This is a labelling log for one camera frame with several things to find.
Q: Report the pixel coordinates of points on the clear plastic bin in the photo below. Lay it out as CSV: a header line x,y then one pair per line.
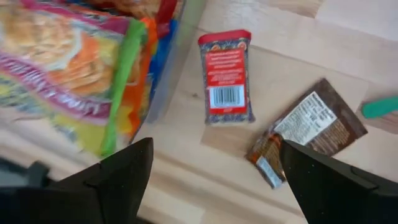
x,y
186,46

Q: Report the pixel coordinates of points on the blue soy sauce ramen packet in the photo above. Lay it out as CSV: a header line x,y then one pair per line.
x,y
164,56

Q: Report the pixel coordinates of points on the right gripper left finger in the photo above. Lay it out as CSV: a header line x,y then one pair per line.
x,y
124,186

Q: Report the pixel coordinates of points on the roast beef ramen packet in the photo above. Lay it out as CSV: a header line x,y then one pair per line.
x,y
46,62

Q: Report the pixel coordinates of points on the brown spice pouch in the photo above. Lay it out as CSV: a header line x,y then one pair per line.
x,y
311,121

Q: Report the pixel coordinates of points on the orange chicken ramen packet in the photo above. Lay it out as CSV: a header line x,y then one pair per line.
x,y
140,93

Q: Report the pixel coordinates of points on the red smoked paprika tin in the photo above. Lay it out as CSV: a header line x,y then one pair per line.
x,y
225,71

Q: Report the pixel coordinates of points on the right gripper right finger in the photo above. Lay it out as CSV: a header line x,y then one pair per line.
x,y
320,189

